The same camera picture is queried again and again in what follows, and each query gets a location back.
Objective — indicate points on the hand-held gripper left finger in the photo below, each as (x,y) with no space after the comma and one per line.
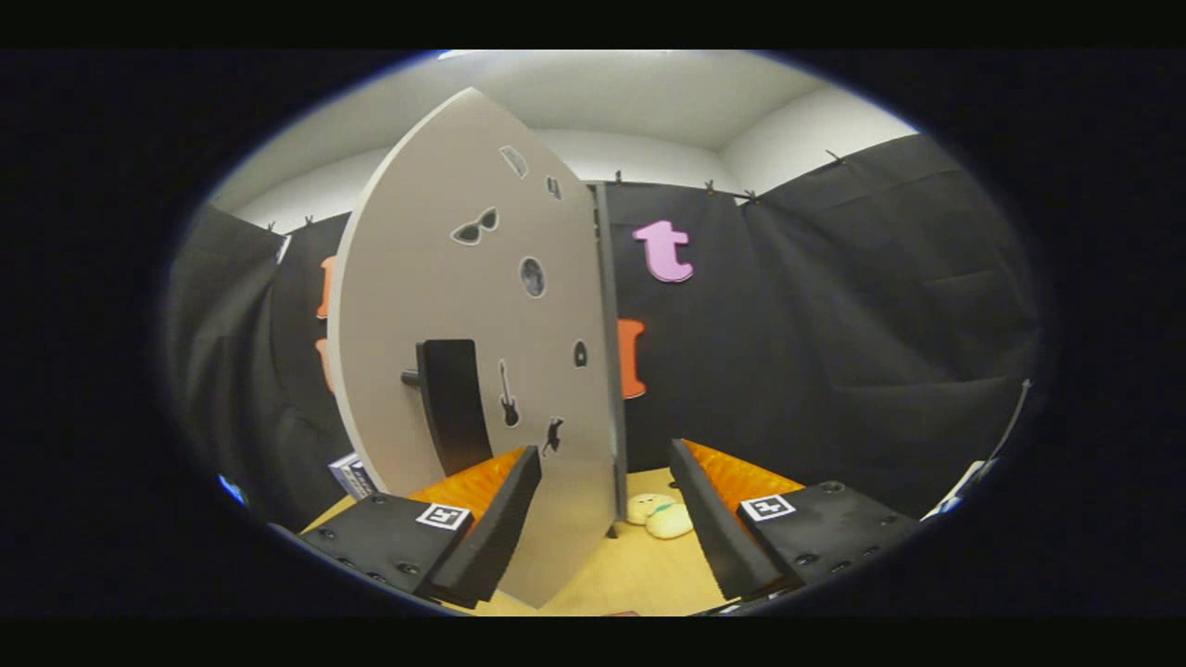
(500,528)

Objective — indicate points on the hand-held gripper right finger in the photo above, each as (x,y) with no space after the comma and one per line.
(713,519)

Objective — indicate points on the beige cabinet door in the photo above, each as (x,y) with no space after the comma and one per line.
(435,278)

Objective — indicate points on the plain cream round toy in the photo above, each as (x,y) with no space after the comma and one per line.
(671,523)

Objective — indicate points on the cream toy with green mark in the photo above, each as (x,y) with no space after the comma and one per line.
(647,507)

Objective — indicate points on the blue and white box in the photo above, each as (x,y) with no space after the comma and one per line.
(352,476)

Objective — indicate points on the black backdrop cloth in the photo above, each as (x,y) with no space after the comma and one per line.
(834,352)

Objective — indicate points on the white and blue object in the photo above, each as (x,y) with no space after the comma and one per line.
(962,484)

